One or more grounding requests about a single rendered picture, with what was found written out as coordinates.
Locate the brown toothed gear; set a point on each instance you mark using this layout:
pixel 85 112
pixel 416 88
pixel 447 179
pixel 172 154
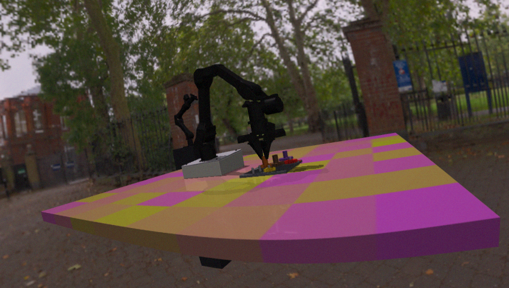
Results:
pixel 276 161

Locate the orange gear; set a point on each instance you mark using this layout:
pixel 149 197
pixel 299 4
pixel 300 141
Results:
pixel 265 163

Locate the dark purple gear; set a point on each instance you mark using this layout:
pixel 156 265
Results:
pixel 285 156

